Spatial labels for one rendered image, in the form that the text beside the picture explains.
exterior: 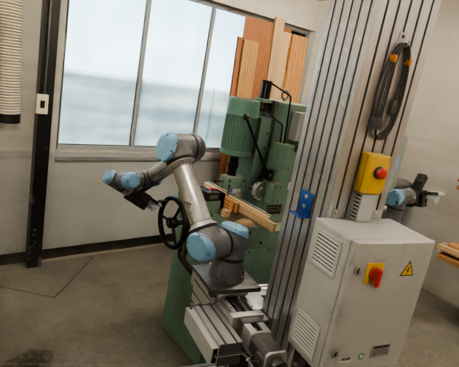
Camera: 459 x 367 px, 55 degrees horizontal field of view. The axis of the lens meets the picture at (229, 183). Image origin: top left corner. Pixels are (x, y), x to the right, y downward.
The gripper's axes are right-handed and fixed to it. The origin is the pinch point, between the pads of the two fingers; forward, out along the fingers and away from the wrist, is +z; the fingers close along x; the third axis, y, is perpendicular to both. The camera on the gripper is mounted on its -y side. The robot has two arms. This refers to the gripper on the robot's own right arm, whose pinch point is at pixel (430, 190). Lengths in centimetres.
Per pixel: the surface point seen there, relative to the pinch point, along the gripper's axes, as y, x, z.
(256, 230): 29, -55, -65
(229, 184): 10, -83, -62
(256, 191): 12, -73, -50
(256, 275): 62, -71, -46
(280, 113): -32, -69, -41
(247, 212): 22, -68, -61
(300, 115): -32, -63, -32
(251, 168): 0, -78, -50
